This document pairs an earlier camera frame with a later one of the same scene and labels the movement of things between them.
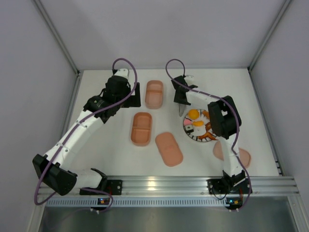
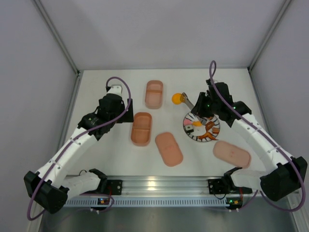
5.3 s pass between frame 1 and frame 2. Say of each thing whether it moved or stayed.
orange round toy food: moved
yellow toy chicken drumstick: stayed
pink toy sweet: stayed
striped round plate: stayed
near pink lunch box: stayed
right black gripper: moved
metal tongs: moved
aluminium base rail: stayed
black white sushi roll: stayed
